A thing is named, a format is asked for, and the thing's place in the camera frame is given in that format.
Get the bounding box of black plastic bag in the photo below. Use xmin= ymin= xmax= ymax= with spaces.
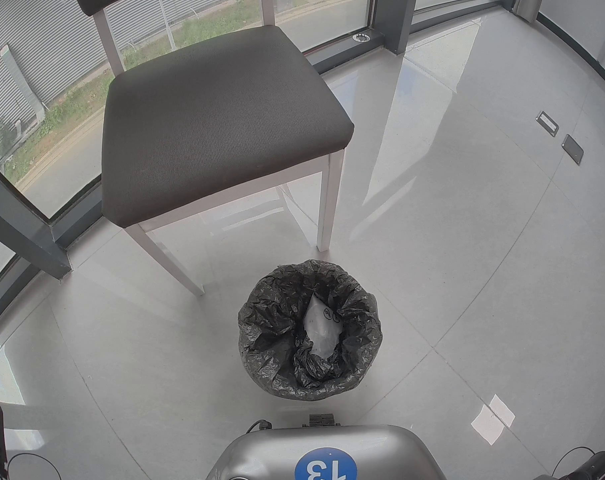
xmin=238 ymin=259 xmax=383 ymax=402

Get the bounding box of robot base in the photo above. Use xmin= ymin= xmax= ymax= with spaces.
xmin=205 ymin=410 xmax=450 ymax=480

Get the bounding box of crumpled black plastic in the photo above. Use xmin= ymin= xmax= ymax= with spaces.
xmin=293 ymin=345 xmax=348 ymax=390

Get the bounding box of clear printed wrapper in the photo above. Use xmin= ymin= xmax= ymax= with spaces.
xmin=302 ymin=293 xmax=344 ymax=359

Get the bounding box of grey seat white chair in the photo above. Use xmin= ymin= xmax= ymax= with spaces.
xmin=68 ymin=0 xmax=355 ymax=297

